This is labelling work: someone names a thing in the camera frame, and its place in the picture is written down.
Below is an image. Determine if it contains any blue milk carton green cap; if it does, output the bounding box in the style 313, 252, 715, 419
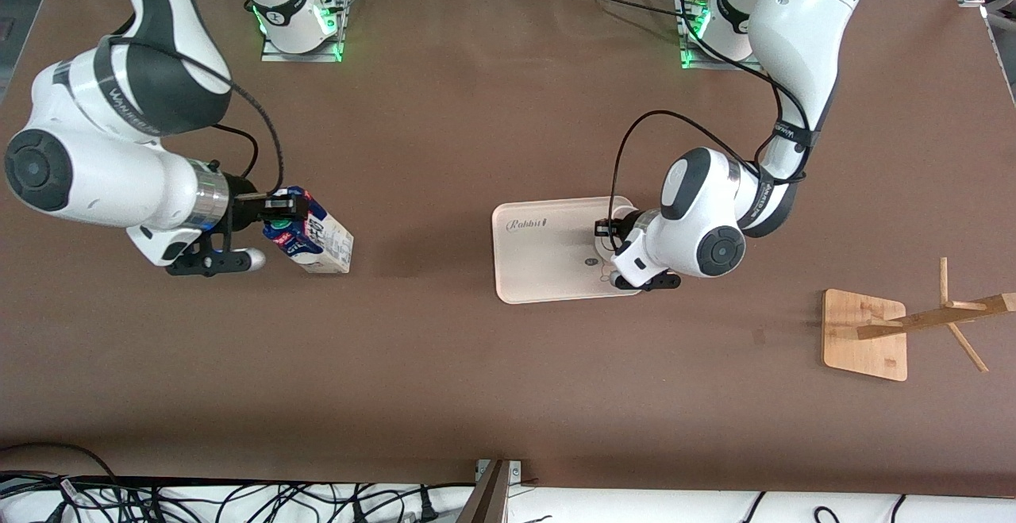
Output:
262, 186, 354, 275

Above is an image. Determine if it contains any cream rabbit print tray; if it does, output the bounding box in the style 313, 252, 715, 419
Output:
491, 196, 640, 305

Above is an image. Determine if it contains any brown table mat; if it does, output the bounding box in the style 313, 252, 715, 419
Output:
0, 0, 1016, 500

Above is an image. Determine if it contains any wooden mug stand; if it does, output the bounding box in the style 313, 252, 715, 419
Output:
822, 257, 1016, 383

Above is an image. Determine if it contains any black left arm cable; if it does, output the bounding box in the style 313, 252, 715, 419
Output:
607, 0, 818, 226

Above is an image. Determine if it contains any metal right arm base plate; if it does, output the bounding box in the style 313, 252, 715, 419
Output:
261, 0, 346, 63

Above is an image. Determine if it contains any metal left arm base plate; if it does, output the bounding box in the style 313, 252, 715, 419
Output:
679, 0, 764, 71

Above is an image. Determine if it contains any aluminium camera post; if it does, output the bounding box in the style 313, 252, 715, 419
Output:
456, 458, 522, 523

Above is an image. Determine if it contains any black cable with white tag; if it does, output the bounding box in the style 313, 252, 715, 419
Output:
56, 475, 84, 523

